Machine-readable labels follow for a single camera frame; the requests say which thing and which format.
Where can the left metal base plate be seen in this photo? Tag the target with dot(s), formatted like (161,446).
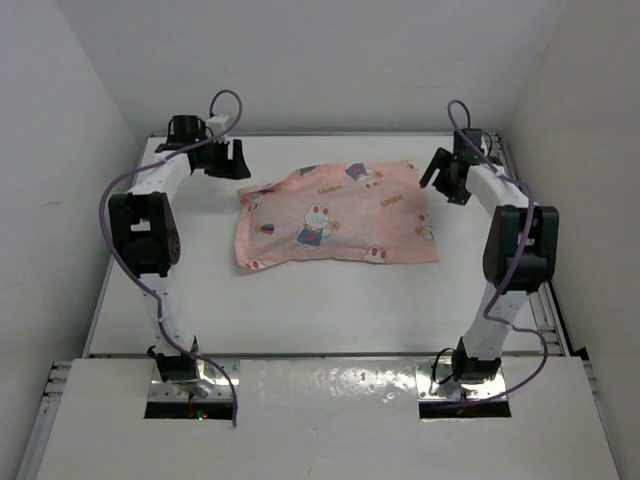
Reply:
(205,385)

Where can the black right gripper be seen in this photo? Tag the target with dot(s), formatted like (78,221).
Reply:
(451,172)

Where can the white front cover board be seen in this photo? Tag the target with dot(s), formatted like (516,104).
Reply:
(324,419)

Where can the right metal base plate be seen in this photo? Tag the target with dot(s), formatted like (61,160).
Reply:
(435,384)

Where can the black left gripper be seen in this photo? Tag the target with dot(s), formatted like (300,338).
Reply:
(228,168)

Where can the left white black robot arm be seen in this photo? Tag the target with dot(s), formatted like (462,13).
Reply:
(141,233)

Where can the pink cartoon print pillowcase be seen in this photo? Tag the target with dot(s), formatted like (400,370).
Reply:
(371,212)

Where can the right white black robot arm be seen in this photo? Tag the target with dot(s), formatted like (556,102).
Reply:
(519,254)

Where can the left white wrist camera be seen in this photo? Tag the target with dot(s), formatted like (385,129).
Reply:
(217,124)

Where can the left aluminium frame rail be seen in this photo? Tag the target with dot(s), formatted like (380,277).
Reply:
(44,421)

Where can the metal base plate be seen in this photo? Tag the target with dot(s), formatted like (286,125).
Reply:
(435,384)
(205,385)

